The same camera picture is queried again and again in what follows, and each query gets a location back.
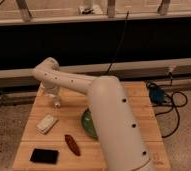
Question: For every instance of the white plastic bottle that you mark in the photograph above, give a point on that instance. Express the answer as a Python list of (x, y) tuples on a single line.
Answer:
[(56, 102)]

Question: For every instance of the red chili pepper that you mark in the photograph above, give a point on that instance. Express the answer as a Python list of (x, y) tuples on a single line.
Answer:
[(72, 145)]

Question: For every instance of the green ceramic bowl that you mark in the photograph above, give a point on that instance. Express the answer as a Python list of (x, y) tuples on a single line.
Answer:
[(87, 124)]

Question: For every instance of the black smartphone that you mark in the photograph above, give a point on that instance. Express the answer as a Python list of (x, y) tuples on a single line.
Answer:
[(44, 156)]

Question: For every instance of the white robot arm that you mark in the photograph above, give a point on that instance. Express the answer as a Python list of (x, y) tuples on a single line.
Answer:
[(117, 129)]

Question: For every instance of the blue power adapter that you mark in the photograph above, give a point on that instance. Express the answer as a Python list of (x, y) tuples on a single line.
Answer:
[(156, 95)]

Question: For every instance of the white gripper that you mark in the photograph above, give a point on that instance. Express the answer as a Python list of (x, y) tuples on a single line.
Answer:
[(51, 90)]

